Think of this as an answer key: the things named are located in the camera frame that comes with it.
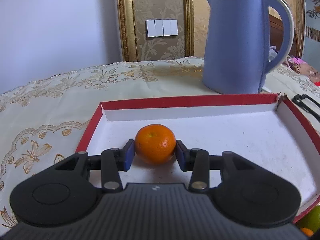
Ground small orange mandarin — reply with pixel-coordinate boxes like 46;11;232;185
135;124;176;165

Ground large orange mandarin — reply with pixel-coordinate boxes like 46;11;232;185
300;228;314;237

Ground red shallow cardboard box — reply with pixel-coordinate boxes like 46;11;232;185
77;94;319;219

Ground cream gold patterned tablecloth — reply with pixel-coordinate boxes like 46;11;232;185
0;56;320;229

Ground blue electric kettle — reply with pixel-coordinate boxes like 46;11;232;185
202;0;294;94

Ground colourful bedding pile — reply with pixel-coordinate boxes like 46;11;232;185
272;56;319;87

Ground wooden bed headboard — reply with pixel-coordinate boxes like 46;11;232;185
269;15;298;56

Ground black rectangular plastic frame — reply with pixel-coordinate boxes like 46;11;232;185
291;93;320;123

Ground white wall light switches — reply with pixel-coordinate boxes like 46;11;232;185
146;19;178;38

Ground gold picture frame moulding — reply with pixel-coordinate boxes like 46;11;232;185
117;0;194;61

